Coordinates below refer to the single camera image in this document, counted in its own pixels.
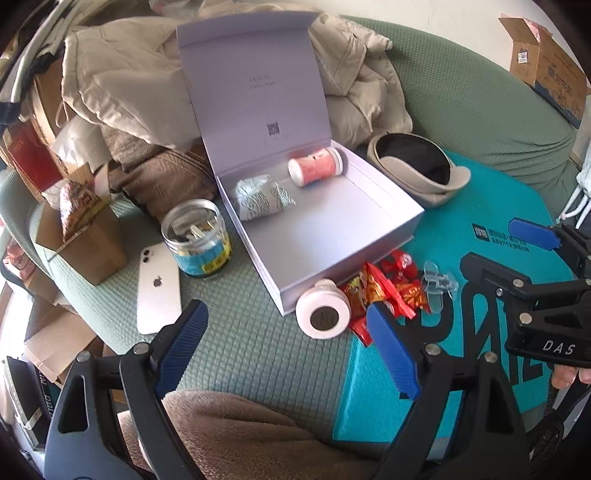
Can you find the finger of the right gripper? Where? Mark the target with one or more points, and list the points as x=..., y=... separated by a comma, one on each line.
x=572, y=246
x=504, y=282

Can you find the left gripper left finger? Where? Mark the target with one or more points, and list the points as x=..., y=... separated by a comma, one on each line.
x=85, y=440

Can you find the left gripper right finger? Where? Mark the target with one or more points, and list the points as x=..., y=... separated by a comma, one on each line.
x=489, y=438

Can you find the clear plastic clip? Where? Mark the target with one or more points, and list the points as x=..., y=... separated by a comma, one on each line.
x=437, y=286

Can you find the small red candy packet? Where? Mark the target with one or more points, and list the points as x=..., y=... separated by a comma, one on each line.
x=400, y=268

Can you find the red gold snack packet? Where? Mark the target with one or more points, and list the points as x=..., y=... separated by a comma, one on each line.
x=371, y=286

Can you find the white round pod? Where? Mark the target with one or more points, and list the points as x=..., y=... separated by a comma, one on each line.
x=323, y=312

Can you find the person's right hand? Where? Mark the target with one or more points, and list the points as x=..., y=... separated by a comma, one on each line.
x=564, y=376

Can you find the teal foam mat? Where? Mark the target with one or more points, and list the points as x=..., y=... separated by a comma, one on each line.
x=472, y=321

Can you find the beige cap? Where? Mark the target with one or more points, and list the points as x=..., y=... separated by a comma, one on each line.
x=419, y=166

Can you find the brown fleece blanket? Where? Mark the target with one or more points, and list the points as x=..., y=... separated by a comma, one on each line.
x=230, y=437

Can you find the white smartphone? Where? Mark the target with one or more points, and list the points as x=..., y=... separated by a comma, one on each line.
x=158, y=294

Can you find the green bed cover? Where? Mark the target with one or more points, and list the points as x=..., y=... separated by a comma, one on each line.
x=456, y=97

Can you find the brown cardboard box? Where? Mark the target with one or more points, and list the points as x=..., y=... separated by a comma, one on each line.
x=78, y=225

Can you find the printed cardboard carton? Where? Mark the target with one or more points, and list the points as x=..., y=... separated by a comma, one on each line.
x=539, y=61

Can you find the open white gift box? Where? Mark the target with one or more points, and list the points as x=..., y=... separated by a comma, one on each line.
x=257, y=96

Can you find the pink white canister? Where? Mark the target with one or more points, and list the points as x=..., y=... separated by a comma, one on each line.
x=322, y=164

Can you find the clear glass jar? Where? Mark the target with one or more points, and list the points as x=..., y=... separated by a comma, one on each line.
x=195, y=233

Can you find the white patterned wipe packet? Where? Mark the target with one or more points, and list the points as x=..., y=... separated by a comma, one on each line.
x=260, y=196

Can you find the brown quilted garment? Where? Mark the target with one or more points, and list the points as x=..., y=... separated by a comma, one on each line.
x=155, y=178

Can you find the red box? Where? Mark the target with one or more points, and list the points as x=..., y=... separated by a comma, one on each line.
x=22, y=150

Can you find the beige puffer jacket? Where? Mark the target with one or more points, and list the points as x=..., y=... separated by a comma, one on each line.
x=126, y=74

